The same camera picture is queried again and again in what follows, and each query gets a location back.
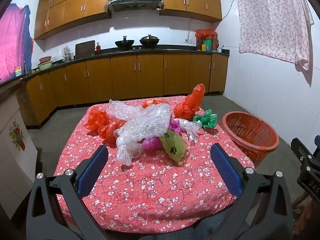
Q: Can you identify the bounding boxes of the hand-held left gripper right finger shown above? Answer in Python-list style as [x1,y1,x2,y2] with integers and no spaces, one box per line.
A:
[210,143,293,240]

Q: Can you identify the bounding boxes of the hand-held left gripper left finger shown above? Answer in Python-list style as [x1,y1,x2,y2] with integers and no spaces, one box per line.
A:
[26,144,112,240]

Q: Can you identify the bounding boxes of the orange plastic basket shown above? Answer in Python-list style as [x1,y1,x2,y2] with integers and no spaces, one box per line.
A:
[221,111,280,168]

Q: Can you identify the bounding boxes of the clear plastic bag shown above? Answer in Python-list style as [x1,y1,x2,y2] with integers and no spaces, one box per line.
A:
[179,119,202,143]
[116,135,143,166]

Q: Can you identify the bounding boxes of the red plastic bag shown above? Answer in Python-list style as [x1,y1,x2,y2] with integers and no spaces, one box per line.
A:
[142,99,168,109]
[174,84,205,120]
[97,119,127,141]
[84,106,111,131]

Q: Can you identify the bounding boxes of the green plastic bag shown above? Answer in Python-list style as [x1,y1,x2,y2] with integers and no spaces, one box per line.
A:
[192,108,217,128]

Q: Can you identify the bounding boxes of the olive paw print bag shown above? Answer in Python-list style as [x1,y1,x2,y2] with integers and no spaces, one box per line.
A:
[160,130,189,162]

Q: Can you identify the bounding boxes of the pink plastic bag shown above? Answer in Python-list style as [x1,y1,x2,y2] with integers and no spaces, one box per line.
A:
[142,118,181,151]

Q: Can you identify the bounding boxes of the red floral quilt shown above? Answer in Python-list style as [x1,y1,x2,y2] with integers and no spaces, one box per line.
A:
[54,95,255,234]

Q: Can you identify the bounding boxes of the white cabinet with flower decal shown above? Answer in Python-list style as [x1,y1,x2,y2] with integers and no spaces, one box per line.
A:
[0,90,38,219]

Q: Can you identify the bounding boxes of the wooden base cabinets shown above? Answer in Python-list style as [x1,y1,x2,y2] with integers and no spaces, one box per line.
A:
[21,52,229,127]

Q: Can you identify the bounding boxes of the glass jar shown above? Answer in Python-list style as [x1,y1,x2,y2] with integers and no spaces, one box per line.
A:
[63,46,73,62]

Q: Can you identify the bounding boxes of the dark cutting board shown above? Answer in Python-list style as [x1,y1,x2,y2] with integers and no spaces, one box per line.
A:
[75,40,96,59]

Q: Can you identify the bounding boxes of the white floral hanging cloth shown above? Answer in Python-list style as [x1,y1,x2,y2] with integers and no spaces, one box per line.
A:
[232,0,315,72]

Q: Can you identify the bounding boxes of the black kitchen countertop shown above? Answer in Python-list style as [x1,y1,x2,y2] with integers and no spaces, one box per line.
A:
[0,46,230,87]

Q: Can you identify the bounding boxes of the red bag over bottles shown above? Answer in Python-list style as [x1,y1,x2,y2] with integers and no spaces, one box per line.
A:
[195,29,218,52]

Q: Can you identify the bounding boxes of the black wok with lid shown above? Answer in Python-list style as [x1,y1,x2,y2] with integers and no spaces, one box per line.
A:
[139,34,160,47]

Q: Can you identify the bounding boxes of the pink hanging cloth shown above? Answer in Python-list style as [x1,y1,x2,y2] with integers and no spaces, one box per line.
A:
[0,4,33,81]

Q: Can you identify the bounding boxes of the black wok with handle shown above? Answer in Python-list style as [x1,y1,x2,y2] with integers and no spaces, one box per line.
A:
[114,36,135,50]

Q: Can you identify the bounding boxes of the white power cable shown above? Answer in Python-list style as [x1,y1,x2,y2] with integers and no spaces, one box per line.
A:
[187,18,198,40]

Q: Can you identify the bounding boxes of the thin wall wire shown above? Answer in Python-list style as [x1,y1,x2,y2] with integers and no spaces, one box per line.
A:
[221,0,237,21]

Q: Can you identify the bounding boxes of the wooden wall cabinets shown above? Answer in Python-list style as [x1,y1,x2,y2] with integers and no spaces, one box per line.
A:
[34,0,222,40]

